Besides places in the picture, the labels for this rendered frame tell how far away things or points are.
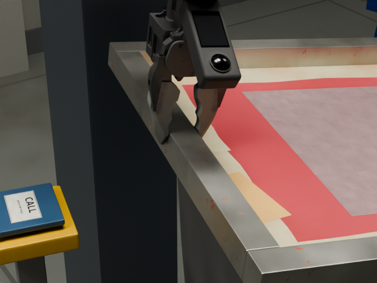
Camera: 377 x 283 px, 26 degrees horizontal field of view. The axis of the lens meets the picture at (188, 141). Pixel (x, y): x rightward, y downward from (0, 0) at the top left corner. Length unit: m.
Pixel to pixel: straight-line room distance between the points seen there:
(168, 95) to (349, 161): 0.27
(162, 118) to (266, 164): 0.15
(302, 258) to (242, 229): 0.07
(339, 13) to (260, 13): 0.43
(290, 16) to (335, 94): 3.12
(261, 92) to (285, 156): 0.20
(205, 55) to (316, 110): 0.35
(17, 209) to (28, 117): 2.28
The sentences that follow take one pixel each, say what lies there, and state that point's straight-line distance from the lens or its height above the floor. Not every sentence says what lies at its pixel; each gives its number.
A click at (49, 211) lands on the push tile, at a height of 0.97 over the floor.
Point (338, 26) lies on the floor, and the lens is 4.31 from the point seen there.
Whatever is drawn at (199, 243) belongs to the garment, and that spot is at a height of 0.85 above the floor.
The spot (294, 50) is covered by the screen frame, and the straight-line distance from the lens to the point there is 1.36.
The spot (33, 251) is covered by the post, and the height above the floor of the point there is 0.94.
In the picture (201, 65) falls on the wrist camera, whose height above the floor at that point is 1.24.
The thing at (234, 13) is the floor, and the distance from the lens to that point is 4.41.
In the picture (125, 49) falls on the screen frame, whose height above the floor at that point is 1.12.
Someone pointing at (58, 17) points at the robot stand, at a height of 1.10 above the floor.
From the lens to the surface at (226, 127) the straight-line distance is 1.13.
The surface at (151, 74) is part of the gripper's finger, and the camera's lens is 0.98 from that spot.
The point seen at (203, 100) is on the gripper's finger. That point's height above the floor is 1.16.
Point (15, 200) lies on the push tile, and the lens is 1.19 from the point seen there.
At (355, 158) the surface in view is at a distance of 1.12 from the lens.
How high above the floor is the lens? 1.63
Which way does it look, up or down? 31 degrees down
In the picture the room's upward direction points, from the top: straight up
